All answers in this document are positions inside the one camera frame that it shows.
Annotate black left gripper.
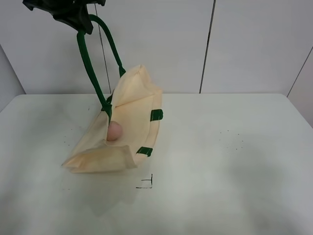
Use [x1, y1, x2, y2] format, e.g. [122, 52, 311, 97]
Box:
[22, 0, 106, 34]

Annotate cream linen bag green handles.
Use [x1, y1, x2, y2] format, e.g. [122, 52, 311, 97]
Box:
[62, 15, 163, 173]

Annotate pink peach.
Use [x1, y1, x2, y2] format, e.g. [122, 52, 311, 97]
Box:
[107, 121, 123, 141]

